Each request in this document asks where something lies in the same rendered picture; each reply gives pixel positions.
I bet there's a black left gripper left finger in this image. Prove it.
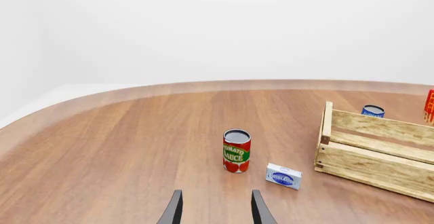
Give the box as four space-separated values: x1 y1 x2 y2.
156 189 184 224

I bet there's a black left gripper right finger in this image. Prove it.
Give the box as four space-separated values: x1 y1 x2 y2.
251 189 279 224

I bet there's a wooden slat tray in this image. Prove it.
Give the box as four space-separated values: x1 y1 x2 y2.
314 100 434 204

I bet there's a white and blue printed box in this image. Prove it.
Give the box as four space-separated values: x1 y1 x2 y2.
265 162 302 191

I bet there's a red tomato sauce tin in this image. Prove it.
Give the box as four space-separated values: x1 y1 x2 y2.
222 128 252 174

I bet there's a blue tin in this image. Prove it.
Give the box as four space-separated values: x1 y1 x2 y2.
361 104 386 119

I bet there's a red and orange printed box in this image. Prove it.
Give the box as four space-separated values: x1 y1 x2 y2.
422 89 434 126

